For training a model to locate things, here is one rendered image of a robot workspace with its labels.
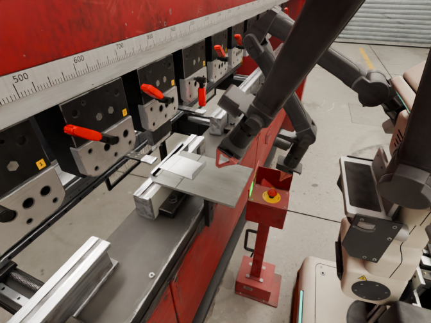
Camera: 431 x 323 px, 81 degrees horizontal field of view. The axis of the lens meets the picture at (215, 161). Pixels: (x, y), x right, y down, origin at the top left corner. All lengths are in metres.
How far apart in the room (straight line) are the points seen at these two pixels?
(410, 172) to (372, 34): 7.81
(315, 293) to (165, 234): 0.87
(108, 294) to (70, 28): 0.58
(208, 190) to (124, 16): 0.47
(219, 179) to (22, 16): 0.57
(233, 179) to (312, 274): 0.85
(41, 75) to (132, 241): 0.52
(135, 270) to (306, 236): 1.44
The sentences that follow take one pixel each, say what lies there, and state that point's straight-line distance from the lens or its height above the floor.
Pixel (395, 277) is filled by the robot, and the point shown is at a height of 0.82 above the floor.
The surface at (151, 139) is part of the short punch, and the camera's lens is 0.75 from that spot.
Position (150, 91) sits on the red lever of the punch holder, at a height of 1.30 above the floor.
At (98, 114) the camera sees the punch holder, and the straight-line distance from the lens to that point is 0.54.
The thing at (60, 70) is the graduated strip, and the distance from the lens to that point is 0.48.
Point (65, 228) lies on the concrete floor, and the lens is 2.22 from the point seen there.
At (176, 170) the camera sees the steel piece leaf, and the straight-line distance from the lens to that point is 0.82.
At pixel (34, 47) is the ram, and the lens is 0.46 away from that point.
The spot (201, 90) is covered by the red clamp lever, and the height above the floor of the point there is 1.21.
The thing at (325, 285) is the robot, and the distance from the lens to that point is 1.48.
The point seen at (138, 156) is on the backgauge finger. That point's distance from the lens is 0.90.
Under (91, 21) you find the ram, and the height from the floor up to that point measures 1.44.
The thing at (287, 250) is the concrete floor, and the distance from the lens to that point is 1.88.
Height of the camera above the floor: 1.51
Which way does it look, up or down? 37 degrees down
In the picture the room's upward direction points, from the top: straight up
